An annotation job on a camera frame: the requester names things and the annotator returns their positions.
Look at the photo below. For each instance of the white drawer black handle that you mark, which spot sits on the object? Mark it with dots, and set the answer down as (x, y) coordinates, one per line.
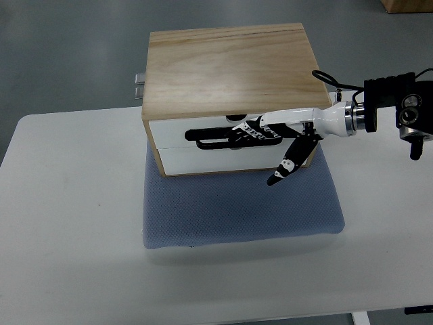
(214, 133)

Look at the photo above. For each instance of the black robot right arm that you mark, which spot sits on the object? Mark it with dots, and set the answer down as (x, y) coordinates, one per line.
(411, 98)

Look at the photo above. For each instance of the white lower drawer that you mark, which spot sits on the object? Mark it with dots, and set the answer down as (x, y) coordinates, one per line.
(192, 160)

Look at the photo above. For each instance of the white table leg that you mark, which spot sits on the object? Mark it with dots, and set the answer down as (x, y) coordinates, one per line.
(360, 318)

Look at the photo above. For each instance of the brown cardboard box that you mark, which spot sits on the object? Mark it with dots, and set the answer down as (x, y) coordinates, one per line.
(407, 6)

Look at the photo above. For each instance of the blue grey mesh cushion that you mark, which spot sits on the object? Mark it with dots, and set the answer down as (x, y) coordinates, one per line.
(199, 210)

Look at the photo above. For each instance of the wooden drawer cabinet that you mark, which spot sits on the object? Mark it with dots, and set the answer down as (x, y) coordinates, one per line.
(229, 71)

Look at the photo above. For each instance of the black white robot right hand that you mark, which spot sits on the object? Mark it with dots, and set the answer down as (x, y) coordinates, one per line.
(306, 126)

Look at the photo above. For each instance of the grey metal table bracket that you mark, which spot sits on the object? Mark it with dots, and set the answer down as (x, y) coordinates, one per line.
(139, 85)

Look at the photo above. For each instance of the black table control panel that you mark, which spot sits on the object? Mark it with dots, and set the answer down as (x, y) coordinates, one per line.
(418, 310)

